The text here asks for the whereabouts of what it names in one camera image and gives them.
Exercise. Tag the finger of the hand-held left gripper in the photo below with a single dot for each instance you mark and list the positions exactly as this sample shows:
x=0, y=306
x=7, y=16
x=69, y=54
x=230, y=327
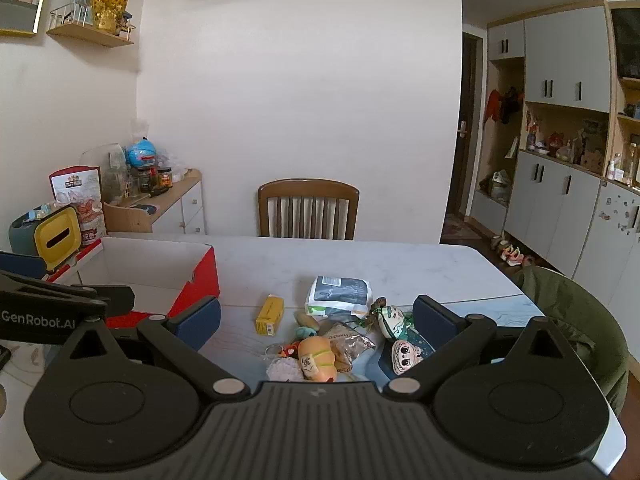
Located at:
x=60, y=292
x=20, y=265

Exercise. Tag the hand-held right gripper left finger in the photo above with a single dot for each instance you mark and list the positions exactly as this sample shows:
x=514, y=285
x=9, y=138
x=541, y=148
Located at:
x=197, y=322

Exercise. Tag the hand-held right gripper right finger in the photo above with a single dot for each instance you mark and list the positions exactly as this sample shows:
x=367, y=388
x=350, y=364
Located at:
x=435, y=325

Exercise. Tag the doll face charm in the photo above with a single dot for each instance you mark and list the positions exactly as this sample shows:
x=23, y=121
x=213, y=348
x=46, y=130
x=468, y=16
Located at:
x=405, y=355

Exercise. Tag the red and white cardboard box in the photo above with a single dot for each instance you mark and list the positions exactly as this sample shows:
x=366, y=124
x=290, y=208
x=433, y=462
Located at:
x=200, y=280

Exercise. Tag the green white sachet with tassel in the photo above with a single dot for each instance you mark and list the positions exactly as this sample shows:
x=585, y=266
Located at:
x=390, y=322

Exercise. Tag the small yellow carton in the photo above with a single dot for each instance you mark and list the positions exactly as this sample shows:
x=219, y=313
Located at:
x=270, y=315

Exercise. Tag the silver snack bag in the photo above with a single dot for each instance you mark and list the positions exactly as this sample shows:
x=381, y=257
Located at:
x=350, y=342

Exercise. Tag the white pompom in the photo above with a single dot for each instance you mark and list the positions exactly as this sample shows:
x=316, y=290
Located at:
x=282, y=370

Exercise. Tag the white and blue plastic package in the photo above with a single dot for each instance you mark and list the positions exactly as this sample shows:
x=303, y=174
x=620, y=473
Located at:
x=340, y=292

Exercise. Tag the small teal clip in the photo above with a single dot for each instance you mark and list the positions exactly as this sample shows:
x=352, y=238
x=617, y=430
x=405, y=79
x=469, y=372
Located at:
x=304, y=332

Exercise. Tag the orange plush toy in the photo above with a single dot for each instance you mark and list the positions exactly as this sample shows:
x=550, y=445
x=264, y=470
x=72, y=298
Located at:
x=317, y=355

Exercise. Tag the yellow and blue tissue box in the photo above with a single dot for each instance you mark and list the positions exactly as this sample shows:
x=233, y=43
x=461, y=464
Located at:
x=57, y=235

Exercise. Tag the red and white snack bag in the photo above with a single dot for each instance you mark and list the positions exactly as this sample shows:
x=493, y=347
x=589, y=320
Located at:
x=80, y=185

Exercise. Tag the shoes on floor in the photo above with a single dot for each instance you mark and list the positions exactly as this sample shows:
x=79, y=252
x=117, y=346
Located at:
x=512, y=255

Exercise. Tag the white wooden side cabinet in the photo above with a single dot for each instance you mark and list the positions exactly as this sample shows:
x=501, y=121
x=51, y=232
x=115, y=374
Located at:
x=190, y=210

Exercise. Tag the blue oval pad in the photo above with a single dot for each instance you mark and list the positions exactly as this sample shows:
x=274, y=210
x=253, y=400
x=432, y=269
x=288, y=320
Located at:
x=145, y=207

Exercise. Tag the clear plastic container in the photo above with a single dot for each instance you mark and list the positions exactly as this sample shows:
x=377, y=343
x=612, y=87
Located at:
x=110, y=170

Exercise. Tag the dark glass jar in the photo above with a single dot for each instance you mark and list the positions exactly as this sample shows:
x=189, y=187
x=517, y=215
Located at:
x=143, y=180

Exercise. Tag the olive green jacket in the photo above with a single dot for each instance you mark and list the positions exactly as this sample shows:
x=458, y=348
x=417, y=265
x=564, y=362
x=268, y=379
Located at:
x=575, y=310

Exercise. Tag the jar with orange label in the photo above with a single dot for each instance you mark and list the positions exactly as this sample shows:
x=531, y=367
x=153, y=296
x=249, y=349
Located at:
x=165, y=177

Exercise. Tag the bags in cabinet niche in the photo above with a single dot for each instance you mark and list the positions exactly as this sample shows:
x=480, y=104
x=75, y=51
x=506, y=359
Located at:
x=495, y=187

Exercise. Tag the blue globe toy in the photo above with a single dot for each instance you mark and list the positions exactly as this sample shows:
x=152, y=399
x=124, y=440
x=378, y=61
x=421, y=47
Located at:
x=140, y=152

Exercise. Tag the brown wooden chair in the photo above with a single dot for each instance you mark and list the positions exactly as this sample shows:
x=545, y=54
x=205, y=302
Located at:
x=308, y=190

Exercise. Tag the white door with stickers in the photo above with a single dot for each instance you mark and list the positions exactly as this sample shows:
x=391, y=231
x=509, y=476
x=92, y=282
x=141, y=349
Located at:
x=610, y=240

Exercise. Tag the dark wooden door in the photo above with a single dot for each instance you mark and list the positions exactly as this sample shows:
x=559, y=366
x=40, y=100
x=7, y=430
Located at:
x=465, y=110

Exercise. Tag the row of shelf ornaments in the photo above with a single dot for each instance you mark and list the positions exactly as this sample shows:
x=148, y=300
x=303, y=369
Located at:
x=560, y=142

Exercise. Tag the red hanging garment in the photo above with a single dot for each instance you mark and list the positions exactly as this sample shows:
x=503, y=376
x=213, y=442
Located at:
x=493, y=105

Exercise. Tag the black hanging garment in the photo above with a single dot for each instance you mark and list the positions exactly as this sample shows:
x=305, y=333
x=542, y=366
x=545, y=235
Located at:
x=511, y=105

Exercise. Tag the gold flower ornament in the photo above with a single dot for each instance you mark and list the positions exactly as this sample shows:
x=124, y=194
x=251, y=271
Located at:
x=110, y=0

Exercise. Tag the wooden wall shelf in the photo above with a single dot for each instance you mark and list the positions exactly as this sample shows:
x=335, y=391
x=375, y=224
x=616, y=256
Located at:
x=90, y=37

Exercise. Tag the grey and wood wall cabinet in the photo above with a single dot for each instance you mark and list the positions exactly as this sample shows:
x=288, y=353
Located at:
x=565, y=45

